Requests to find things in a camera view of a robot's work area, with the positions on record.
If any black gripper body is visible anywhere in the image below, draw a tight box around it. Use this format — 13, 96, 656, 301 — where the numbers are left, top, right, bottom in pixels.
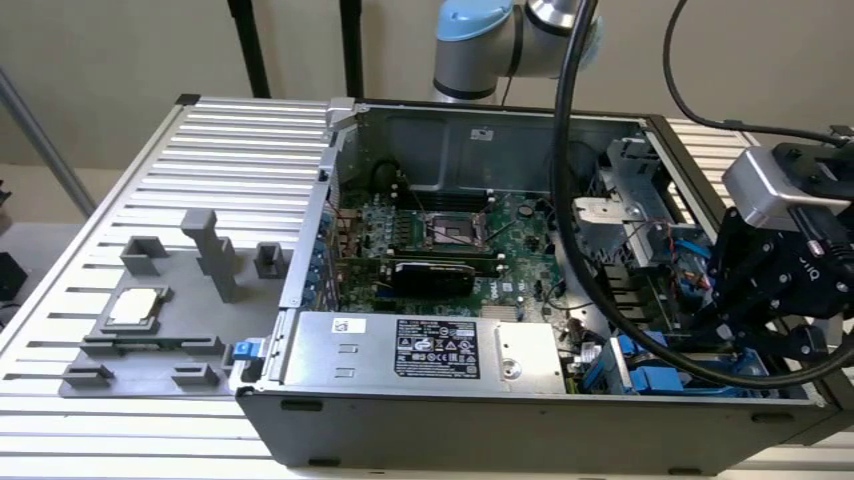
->
765, 209, 854, 321

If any hard disk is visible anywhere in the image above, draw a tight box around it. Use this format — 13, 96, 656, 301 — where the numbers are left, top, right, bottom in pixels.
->
616, 335, 779, 396

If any grey-blue disk bay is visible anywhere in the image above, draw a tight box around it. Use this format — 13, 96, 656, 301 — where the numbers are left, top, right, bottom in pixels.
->
609, 334, 781, 400

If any metal drive cage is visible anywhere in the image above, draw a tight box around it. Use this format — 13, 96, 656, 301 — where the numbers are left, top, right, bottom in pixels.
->
596, 137, 679, 266

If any green motherboard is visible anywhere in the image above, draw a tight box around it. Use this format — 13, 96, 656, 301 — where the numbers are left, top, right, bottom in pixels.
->
329, 187, 568, 321

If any CPU socket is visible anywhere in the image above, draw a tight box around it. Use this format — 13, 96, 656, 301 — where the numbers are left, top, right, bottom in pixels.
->
416, 210, 495, 254

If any black graphics card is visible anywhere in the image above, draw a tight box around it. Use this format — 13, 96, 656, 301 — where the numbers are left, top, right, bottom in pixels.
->
378, 259, 479, 300

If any black open PC case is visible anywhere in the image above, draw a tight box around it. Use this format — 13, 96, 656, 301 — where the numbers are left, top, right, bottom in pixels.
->
229, 97, 846, 474

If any silver power supply unit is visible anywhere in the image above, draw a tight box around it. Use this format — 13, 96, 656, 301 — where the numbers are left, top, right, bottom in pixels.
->
277, 312, 568, 396

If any black stand pole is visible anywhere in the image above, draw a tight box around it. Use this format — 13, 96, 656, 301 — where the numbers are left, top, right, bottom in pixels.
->
338, 0, 365, 99
225, 0, 272, 99

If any grey parts rack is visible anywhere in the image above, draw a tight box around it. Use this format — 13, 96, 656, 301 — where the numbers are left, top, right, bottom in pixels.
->
57, 209, 294, 401

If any silver CPU chip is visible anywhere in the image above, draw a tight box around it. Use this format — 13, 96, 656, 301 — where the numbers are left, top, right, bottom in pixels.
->
105, 288, 165, 326

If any silver metal pole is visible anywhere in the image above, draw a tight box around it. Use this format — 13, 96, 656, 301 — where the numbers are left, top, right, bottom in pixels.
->
0, 64, 96, 217

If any black block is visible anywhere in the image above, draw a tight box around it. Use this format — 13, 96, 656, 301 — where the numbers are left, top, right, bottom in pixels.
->
0, 252, 29, 301

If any blue data wire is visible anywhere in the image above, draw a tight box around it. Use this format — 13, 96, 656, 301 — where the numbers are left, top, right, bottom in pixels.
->
671, 238, 713, 264

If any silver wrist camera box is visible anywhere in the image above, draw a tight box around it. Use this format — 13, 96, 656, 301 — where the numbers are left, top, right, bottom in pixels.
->
720, 146, 852, 232

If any blue plastic drive bracket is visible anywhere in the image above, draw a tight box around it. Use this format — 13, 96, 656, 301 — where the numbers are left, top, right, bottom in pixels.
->
629, 367, 685, 396

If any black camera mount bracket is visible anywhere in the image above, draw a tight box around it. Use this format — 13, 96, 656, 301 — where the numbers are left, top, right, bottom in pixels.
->
772, 141, 854, 201

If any thick black cable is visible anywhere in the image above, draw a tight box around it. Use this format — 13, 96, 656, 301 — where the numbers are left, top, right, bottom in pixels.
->
552, 0, 854, 390

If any black camera cable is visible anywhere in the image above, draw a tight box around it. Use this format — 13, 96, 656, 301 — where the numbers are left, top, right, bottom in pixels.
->
663, 0, 854, 147

